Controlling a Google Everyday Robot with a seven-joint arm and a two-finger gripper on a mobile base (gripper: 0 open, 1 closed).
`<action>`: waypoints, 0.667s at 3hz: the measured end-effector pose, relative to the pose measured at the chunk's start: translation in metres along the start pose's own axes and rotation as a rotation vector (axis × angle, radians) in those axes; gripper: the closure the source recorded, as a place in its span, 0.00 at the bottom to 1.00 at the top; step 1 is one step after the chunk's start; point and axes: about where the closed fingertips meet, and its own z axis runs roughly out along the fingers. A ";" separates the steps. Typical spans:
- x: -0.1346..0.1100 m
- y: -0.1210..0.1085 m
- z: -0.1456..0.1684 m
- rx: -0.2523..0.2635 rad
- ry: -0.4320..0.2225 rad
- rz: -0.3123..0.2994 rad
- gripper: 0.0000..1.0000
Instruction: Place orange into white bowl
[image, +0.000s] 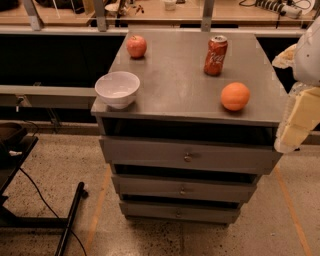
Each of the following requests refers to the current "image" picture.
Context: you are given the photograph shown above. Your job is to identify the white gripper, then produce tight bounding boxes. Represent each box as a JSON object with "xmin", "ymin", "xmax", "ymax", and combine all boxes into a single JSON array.
[{"xmin": 272, "ymin": 17, "xmax": 320, "ymax": 154}]

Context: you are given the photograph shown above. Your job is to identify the orange fruit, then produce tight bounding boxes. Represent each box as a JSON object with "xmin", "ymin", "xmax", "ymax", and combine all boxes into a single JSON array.
[{"xmin": 220, "ymin": 82, "xmax": 250, "ymax": 111}]

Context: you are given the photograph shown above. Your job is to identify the white bowl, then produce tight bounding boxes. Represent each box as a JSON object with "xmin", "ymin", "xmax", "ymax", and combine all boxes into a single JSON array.
[{"xmin": 95, "ymin": 71, "xmax": 140, "ymax": 109}]

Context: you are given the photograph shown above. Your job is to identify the white power strip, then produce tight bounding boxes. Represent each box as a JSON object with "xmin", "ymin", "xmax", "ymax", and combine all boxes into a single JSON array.
[{"xmin": 255, "ymin": 0, "xmax": 302, "ymax": 19}]

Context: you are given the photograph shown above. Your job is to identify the red soda can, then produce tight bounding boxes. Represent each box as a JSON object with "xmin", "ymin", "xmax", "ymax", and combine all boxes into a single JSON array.
[{"xmin": 204, "ymin": 35, "xmax": 228, "ymax": 76}]

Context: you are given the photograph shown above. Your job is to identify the grey drawer cabinet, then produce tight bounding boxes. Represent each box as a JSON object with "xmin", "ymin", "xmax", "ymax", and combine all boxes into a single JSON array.
[{"xmin": 91, "ymin": 31, "xmax": 287, "ymax": 224}]

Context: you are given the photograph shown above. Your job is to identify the red apple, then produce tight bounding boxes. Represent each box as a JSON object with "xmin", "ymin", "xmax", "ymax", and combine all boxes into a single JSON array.
[{"xmin": 126, "ymin": 35, "xmax": 147, "ymax": 59}]

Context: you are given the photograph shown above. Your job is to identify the black metal stand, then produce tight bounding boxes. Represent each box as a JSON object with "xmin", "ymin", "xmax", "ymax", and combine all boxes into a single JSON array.
[{"xmin": 1, "ymin": 123, "xmax": 94, "ymax": 256}]

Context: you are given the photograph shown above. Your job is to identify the black floor cable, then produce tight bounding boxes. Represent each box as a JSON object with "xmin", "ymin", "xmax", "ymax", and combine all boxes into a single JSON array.
[{"xmin": 18, "ymin": 166, "xmax": 88, "ymax": 256}]

